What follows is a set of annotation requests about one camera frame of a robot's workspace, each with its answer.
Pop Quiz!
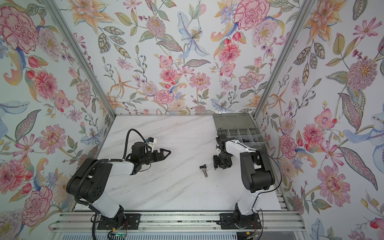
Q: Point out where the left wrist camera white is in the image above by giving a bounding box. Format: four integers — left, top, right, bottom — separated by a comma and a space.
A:
146, 137, 157, 151

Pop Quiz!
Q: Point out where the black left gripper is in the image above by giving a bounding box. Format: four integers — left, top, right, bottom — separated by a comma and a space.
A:
138, 147, 171, 166

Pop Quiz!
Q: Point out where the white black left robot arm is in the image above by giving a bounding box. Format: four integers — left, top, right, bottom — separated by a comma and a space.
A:
66, 142, 172, 219

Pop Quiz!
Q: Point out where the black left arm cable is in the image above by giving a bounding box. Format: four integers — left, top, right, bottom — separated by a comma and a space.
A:
122, 128, 148, 160

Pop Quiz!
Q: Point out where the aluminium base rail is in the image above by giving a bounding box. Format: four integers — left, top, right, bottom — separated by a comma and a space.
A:
48, 211, 306, 233

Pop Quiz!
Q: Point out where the grey plastic organizer box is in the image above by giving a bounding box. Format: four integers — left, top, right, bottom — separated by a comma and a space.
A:
213, 113, 266, 151

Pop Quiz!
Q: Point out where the aluminium corner post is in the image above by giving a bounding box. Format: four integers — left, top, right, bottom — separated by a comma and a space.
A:
254, 1, 315, 121
43, 0, 117, 121

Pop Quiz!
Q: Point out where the aluminium corner post right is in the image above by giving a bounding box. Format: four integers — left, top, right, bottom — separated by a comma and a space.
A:
254, 1, 315, 121

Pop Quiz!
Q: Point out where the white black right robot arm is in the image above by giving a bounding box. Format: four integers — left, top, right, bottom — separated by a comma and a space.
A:
213, 134, 276, 218

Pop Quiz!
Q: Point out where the aluminium corner post left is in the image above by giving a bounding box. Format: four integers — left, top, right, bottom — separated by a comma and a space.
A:
43, 0, 117, 121

